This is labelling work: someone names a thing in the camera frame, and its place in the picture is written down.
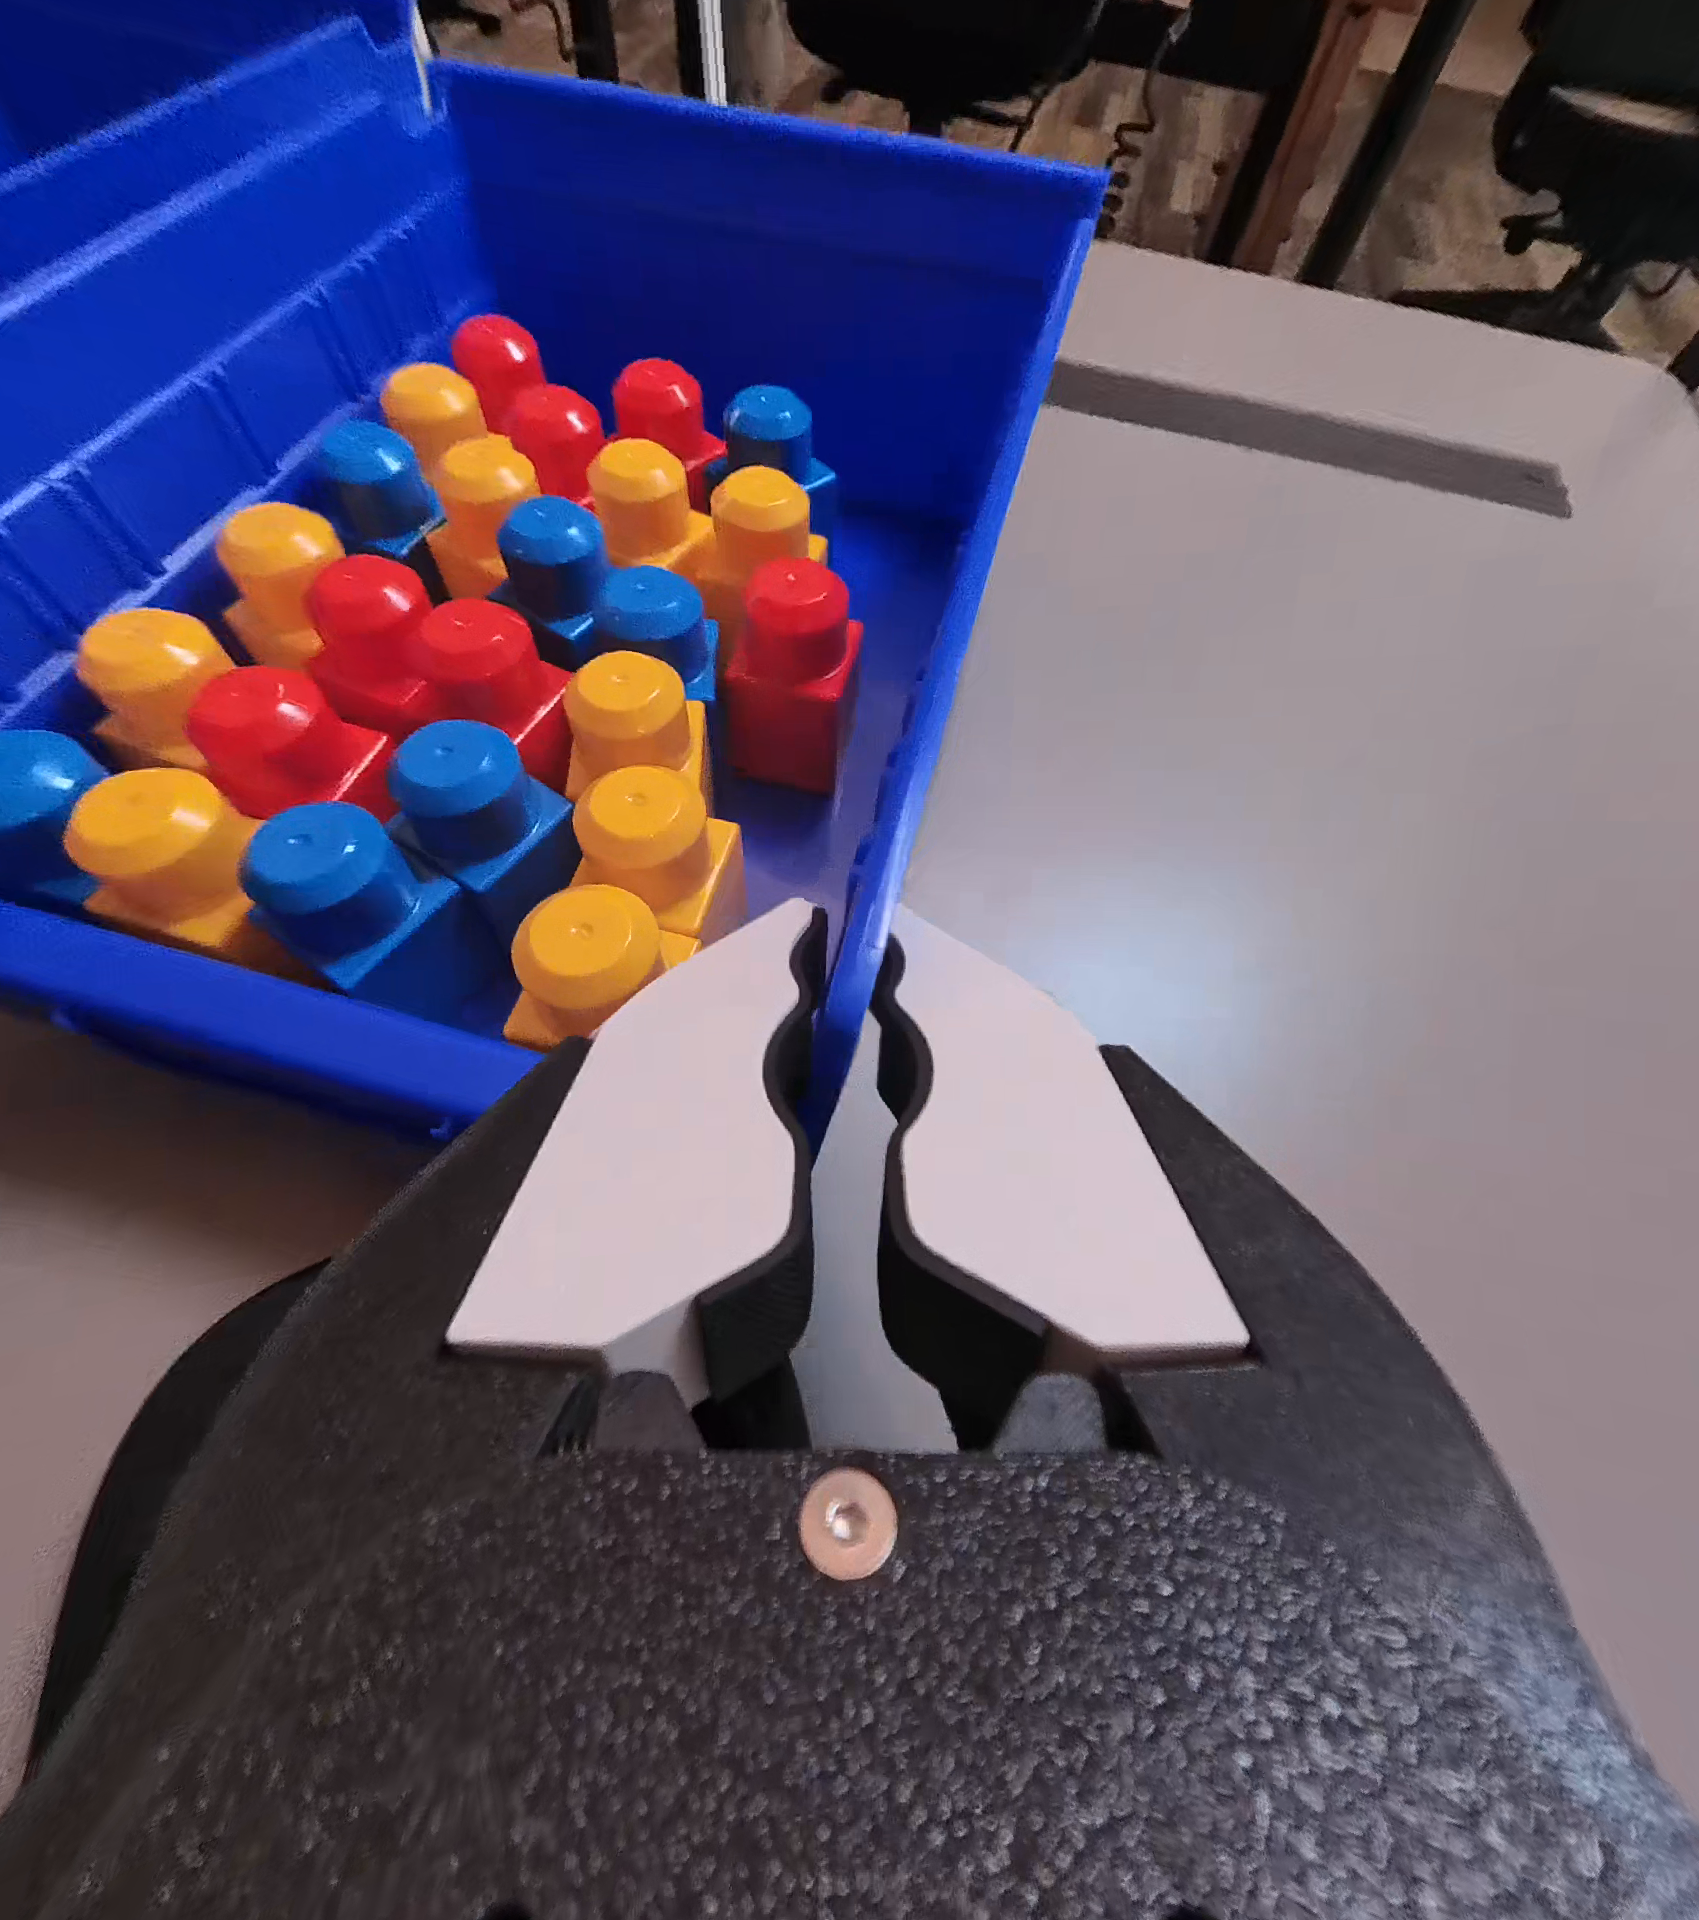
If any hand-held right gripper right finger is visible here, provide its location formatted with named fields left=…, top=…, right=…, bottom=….
left=871, top=900, right=1254, bottom=1403

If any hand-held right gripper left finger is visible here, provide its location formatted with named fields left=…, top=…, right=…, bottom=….
left=443, top=896, right=831, bottom=1410

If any group of mega blocks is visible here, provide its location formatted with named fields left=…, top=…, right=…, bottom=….
left=0, top=311, right=865, bottom=1051

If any black metal pole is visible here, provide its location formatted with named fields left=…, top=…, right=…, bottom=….
left=1298, top=0, right=1480, bottom=287

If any black table cable cover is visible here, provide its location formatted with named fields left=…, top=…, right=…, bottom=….
left=1050, top=360, right=1572, bottom=519

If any black coiled cable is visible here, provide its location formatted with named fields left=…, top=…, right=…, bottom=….
left=1102, top=0, right=1186, bottom=242

